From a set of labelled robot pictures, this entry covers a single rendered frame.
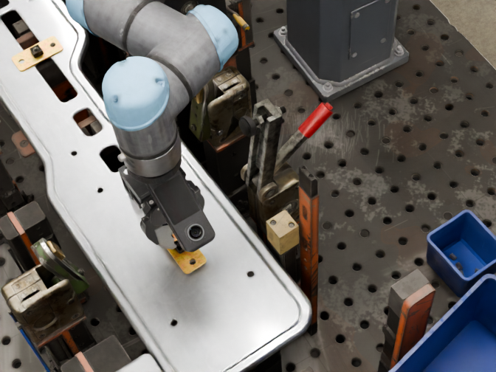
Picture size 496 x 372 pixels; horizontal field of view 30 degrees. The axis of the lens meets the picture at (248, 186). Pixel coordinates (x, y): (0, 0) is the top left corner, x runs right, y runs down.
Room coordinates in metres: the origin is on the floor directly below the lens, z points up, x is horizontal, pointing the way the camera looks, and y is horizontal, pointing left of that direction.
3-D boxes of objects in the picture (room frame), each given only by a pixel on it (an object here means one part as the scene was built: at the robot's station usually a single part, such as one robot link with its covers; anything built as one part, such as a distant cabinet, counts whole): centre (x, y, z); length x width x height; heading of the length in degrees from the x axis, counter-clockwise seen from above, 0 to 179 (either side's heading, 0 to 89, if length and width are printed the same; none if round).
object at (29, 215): (0.74, 0.35, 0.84); 0.11 x 0.08 x 0.29; 119
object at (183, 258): (0.65, 0.11, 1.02); 0.08 x 0.04 x 0.01; 28
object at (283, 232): (0.64, -0.04, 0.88); 0.04 x 0.04 x 0.36; 29
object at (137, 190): (0.67, 0.12, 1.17); 0.09 x 0.08 x 0.12; 29
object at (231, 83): (0.90, 0.02, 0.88); 0.11 x 0.09 x 0.37; 119
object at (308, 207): (0.64, -0.08, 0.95); 0.03 x 0.01 x 0.50; 29
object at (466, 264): (0.72, -0.36, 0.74); 0.11 x 0.10 x 0.09; 29
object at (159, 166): (0.67, 0.12, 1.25); 0.08 x 0.08 x 0.05
